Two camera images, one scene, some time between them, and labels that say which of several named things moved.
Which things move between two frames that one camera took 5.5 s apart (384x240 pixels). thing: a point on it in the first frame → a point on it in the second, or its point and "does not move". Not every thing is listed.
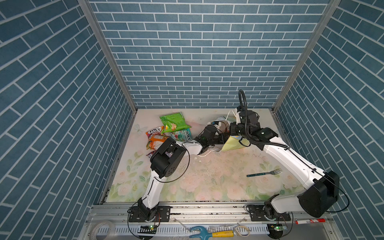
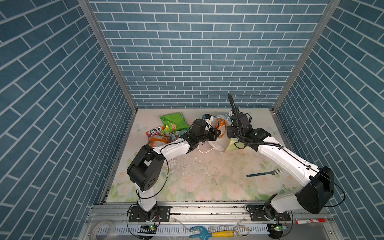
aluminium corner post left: (108, 49) does not move
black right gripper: (233, 127) → (229, 131)
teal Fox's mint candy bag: (183, 135) does not move
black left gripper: (220, 136) → (213, 135)
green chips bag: (172, 122) does not move
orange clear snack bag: (155, 141) does not move
